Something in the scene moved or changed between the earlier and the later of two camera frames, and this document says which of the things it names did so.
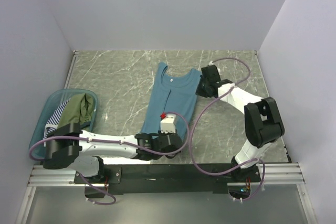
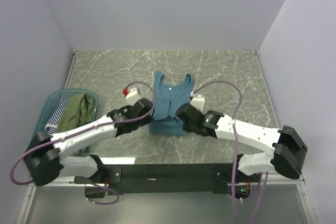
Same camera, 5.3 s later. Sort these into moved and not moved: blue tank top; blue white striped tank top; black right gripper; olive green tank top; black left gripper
Moved: blue tank top; black right gripper; black left gripper
Not moved: olive green tank top; blue white striped tank top
